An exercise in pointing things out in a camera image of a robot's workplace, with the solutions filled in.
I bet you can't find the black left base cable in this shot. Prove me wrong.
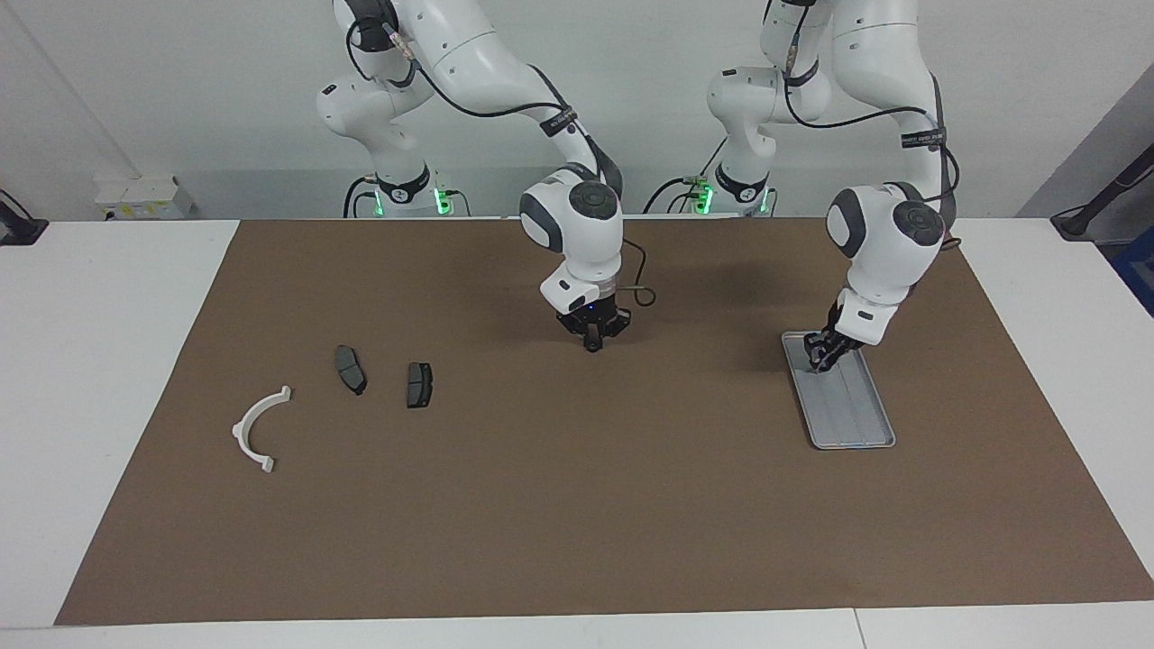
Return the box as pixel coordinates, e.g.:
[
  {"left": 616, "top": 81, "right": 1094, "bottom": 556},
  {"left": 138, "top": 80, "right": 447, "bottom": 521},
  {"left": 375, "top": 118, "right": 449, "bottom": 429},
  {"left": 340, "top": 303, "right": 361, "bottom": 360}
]
[{"left": 643, "top": 135, "right": 727, "bottom": 215}]

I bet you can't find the blue box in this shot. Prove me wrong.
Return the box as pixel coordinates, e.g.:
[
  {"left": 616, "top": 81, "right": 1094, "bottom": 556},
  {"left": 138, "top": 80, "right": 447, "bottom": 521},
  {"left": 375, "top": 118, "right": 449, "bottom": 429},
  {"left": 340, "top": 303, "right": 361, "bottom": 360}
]
[{"left": 1111, "top": 225, "right": 1154, "bottom": 316}]

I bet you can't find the black stand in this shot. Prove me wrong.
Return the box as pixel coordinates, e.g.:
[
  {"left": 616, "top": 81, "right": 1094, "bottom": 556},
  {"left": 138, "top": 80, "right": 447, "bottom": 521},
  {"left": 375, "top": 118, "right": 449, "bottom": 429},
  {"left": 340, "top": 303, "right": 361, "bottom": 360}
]
[{"left": 1050, "top": 144, "right": 1154, "bottom": 240}]

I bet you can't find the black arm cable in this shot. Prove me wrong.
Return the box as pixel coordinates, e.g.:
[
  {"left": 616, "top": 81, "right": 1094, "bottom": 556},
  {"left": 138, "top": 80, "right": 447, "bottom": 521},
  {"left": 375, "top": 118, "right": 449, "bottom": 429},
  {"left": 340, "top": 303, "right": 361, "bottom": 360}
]
[
  {"left": 784, "top": 36, "right": 962, "bottom": 253},
  {"left": 347, "top": 18, "right": 655, "bottom": 307}
]

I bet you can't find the white curved plastic bracket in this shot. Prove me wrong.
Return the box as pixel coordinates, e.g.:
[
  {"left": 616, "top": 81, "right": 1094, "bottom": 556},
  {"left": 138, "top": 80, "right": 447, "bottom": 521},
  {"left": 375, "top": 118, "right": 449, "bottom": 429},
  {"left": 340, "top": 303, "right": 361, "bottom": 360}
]
[{"left": 232, "top": 386, "right": 293, "bottom": 474}]

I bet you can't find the curved dark brake pad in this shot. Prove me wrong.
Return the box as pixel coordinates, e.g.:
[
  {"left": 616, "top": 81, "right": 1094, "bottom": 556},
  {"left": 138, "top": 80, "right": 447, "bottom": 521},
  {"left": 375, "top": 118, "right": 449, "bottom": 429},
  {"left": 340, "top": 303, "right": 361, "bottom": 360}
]
[{"left": 334, "top": 345, "right": 368, "bottom": 397}]

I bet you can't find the brown table mat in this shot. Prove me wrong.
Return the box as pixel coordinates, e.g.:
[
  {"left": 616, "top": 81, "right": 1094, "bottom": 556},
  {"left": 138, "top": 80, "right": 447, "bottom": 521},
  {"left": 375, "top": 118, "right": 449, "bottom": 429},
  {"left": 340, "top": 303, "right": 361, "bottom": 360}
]
[{"left": 54, "top": 216, "right": 1154, "bottom": 626}]

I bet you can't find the grey metal tray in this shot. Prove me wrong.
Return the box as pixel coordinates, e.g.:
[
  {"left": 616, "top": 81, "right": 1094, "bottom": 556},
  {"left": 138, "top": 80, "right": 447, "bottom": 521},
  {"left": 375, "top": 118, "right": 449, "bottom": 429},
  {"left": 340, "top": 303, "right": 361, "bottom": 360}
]
[{"left": 781, "top": 331, "right": 896, "bottom": 451}]

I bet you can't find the white power box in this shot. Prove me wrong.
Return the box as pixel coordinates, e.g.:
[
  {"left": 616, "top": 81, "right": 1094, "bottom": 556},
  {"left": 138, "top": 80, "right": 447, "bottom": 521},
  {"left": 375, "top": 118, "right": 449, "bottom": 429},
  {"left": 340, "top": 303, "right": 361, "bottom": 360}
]
[{"left": 95, "top": 178, "right": 197, "bottom": 221}]

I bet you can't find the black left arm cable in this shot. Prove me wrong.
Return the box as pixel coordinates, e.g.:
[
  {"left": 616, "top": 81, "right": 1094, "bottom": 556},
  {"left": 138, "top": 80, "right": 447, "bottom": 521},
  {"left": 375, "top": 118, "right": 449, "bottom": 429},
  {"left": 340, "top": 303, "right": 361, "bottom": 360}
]
[{"left": 784, "top": 36, "right": 962, "bottom": 253}]

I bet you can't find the black clamp mount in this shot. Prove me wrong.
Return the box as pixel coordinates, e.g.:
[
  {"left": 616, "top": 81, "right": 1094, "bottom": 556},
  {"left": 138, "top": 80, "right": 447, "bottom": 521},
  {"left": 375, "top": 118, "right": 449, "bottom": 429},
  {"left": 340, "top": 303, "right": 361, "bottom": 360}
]
[{"left": 0, "top": 189, "right": 48, "bottom": 246}]

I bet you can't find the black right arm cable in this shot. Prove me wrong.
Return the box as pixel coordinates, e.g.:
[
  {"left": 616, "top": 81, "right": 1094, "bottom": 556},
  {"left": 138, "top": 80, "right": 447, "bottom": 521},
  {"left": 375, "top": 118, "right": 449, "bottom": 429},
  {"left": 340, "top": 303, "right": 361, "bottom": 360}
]
[{"left": 347, "top": 18, "right": 655, "bottom": 307}]

